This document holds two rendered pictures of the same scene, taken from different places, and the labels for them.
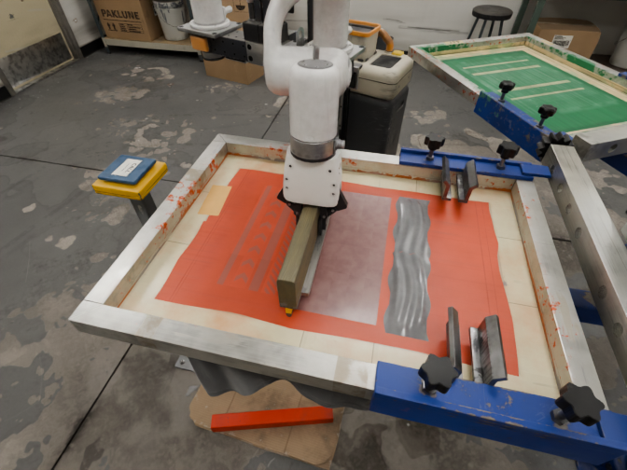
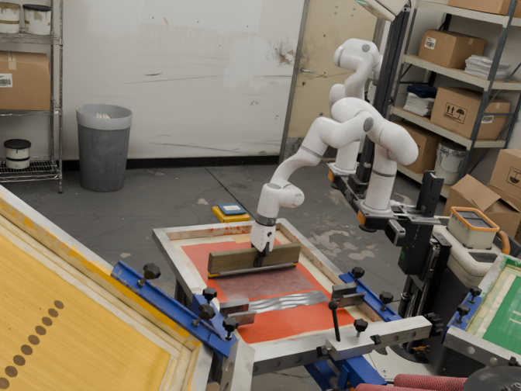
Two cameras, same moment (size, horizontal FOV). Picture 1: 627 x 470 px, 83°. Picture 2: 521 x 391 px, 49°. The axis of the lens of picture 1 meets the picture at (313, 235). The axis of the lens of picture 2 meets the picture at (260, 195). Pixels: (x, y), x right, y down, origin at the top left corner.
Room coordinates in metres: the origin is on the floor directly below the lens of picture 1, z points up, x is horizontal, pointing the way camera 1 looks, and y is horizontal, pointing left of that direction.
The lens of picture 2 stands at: (-0.73, -1.31, 2.00)
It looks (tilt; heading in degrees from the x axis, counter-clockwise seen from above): 23 degrees down; 47
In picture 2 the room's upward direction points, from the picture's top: 9 degrees clockwise
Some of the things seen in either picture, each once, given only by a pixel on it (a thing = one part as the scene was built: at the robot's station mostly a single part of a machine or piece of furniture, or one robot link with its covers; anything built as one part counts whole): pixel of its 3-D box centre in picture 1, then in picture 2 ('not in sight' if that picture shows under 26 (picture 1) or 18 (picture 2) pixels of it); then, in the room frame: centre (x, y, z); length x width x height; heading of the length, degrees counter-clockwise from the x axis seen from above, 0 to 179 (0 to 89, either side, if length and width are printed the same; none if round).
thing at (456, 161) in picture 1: (461, 172); (367, 302); (0.71, -0.36, 0.97); 0.30 x 0.05 x 0.07; 77
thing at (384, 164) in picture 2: not in sight; (390, 153); (1.06, -0.06, 1.37); 0.13 x 0.10 x 0.16; 85
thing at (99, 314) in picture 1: (343, 238); (263, 277); (0.49, -0.06, 0.97); 0.79 x 0.58 x 0.04; 77
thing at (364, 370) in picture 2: not in sight; (357, 371); (0.36, -0.61, 1.02); 0.17 x 0.06 x 0.05; 77
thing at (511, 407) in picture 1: (484, 409); (216, 329); (0.16, -0.23, 0.97); 0.30 x 0.05 x 0.07; 77
